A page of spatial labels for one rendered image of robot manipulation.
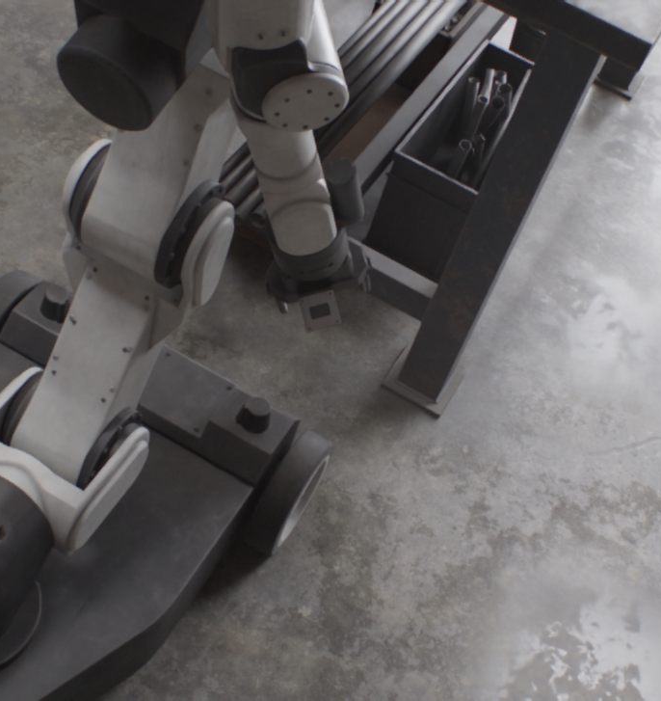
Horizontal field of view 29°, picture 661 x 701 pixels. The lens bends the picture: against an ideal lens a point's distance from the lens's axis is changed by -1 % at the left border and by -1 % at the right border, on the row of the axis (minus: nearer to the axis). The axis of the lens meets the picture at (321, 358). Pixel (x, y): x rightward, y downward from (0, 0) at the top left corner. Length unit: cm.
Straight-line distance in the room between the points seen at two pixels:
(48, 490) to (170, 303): 28
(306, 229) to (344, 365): 99
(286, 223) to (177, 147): 21
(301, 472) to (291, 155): 74
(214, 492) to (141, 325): 35
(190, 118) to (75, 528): 54
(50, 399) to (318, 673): 59
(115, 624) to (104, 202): 56
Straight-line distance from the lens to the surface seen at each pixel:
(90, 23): 130
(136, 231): 153
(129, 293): 163
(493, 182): 199
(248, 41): 110
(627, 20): 172
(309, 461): 192
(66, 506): 165
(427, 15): 281
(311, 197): 132
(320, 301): 154
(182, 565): 181
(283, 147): 125
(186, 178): 150
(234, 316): 235
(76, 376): 169
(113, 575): 179
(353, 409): 227
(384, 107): 284
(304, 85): 113
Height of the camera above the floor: 170
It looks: 47 degrees down
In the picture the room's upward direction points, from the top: 20 degrees clockwise
